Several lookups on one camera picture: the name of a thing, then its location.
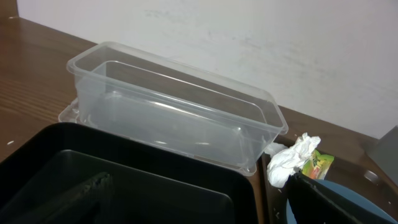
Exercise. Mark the large dark blue bowl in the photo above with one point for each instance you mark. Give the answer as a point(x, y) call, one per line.
point(357, 199)

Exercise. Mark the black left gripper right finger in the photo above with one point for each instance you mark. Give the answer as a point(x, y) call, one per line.
point(323, 205)

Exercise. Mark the black plastic bin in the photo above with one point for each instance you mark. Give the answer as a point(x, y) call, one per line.
point(150, 185)

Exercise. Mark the clear plastic bin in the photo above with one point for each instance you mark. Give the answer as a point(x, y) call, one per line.
point(173, 106)

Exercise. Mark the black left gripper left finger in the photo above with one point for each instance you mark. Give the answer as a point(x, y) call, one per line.
point(82, 203)

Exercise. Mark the dark brown serving tray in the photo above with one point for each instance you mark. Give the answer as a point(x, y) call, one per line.
point(356, 178)

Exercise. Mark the green yellow snack wrapper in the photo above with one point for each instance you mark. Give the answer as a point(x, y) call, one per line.
point(318, 165)

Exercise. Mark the grey dishwasher rack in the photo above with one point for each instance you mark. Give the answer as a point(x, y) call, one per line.
point(384, 153)

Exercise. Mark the crumpled white tissue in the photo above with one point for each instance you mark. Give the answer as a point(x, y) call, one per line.
point(286, 161)

